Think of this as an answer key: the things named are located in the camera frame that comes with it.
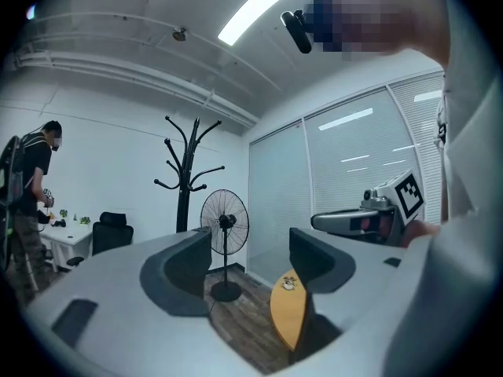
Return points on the black head camera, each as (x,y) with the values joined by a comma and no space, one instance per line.
(296,30)

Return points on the small green desk plant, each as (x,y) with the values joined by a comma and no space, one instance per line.
(64,213)
(84,220)

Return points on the long ceiling light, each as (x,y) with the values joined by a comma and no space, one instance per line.
(251,18)

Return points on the white desk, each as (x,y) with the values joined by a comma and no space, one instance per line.
(70,240)

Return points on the black office chair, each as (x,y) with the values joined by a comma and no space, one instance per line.
(112,236)

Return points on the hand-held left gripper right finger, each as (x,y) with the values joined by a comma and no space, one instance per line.
(353,289)

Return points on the round wooden table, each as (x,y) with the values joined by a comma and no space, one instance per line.
(287,316)

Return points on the ceiling sensor dome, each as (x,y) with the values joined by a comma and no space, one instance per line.
(180,34)

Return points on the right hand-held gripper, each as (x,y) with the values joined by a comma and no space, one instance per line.
(408,195)

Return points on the person's head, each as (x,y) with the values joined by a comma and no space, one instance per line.
(373,14)

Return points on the person's grey shirt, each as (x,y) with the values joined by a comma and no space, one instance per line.
(463,289)

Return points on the white ceiling pipes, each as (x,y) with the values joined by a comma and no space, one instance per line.
(118,73)

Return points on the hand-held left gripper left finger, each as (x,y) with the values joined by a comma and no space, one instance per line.
(118,308)

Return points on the small beige potted plant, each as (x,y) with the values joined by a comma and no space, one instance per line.
(288,284)

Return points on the person's right forearm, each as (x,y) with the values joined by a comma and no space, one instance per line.
(422,231)

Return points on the black desk object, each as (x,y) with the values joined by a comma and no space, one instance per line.
(59,223)

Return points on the black coat stand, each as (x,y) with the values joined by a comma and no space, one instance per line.
(182,210)

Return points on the black standing fan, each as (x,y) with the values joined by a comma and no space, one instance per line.
(225,222)

